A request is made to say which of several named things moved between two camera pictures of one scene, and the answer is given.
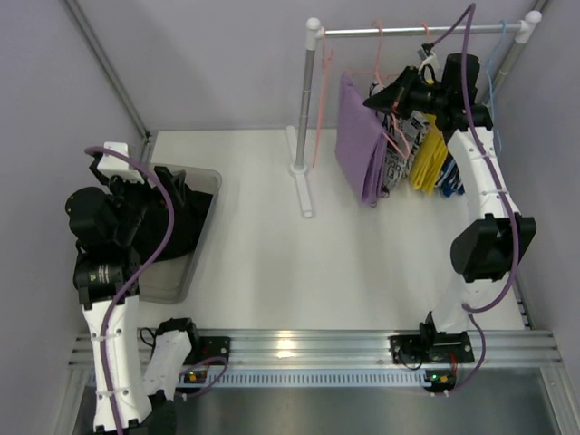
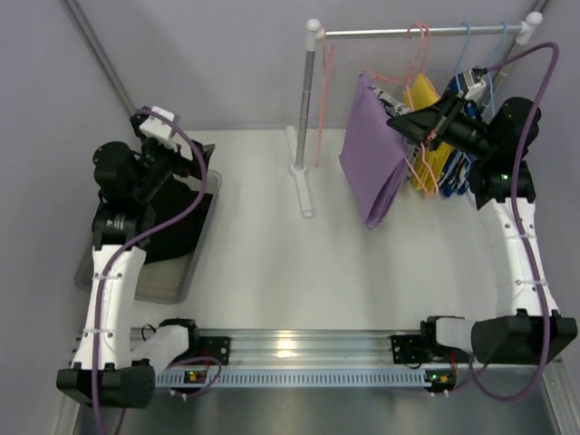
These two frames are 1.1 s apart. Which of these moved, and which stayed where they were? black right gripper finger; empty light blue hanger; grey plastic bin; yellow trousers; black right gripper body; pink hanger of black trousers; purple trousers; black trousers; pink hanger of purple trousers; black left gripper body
Moved: black left gripper body; pink hanger of purple trousers; black right gripper body; purple trousers; black right gripper finger
Stayed: pink hanger of black trousers; empty light blue hanger; black trousers; grey plastic bin; yellow trousers
